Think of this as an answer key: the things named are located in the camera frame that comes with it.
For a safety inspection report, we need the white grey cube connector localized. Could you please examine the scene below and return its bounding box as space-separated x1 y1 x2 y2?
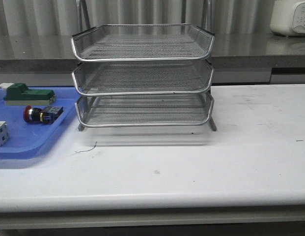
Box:
0 121 9 147

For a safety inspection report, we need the red emergency stop button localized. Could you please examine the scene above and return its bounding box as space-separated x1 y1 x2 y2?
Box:
23 105 63 124

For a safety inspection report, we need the blue plastic tray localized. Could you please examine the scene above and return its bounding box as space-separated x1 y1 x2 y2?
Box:
0 87 79 159

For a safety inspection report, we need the silver mesh tray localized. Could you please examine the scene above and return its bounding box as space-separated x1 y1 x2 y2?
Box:
72 60 214 96
75 92 214 128
71 24 215 62

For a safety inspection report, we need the grey steel counter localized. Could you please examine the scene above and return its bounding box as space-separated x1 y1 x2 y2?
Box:
0 33 305 86

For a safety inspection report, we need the white kitchen appliance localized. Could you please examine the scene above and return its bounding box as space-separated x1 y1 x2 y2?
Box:
270 0 305 36

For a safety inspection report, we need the silver metal rack frame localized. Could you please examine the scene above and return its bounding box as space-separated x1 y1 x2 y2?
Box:
75 0 218 132

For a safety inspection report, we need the green terminal block component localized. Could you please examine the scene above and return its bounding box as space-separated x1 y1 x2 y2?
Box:
0 83 56 106

